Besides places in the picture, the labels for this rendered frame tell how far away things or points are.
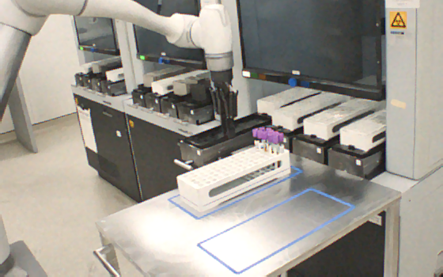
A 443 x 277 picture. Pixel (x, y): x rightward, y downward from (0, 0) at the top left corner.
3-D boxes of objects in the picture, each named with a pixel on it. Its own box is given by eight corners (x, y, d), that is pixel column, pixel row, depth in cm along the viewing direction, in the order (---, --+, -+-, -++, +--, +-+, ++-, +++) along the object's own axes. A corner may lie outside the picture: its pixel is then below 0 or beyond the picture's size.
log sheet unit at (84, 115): (85, 147, 333) (74, 100, 321) (100, 156, 312) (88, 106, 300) (81, 148, 331) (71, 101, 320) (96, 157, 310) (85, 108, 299)
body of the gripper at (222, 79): (237, 67, 152) (240, 94, 155) (221, 65, 158) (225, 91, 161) (219, 72, 148) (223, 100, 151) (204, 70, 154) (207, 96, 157)
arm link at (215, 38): (241, 49, 150) (216, 47, 160) (236, 1, 145) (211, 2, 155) (216, 55, 144) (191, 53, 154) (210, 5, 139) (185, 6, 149)
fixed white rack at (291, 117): (326, 107, 181) (325, 92, 179) (346, 111, 174) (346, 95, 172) (271, 128, 165) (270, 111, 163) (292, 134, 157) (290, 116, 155)
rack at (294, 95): (308, 96, 197) (308, 82, 195) (327, 100, 189) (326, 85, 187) (257, 115, 180) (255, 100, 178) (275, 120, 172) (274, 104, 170)
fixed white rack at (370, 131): (392, 121, 158) (392, 104, 156) (418, 127, 150) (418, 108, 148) (339, 147, 141) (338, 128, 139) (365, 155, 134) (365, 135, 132)
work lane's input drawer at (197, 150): (312, 109, 202) (310, 89, 199) (336, 115, 192) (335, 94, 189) (171, 164, 162) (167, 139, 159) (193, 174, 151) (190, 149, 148)
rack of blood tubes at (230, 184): (267, 162, 133) (266, 142, 131) (291, 172, 125) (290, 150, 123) (179, 199, 117) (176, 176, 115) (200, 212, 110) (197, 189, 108)
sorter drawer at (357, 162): (436, 111, 181) (437, 90, 178) (469, 118, 171) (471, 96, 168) (318, 175, 141) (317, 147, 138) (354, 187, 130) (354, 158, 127)
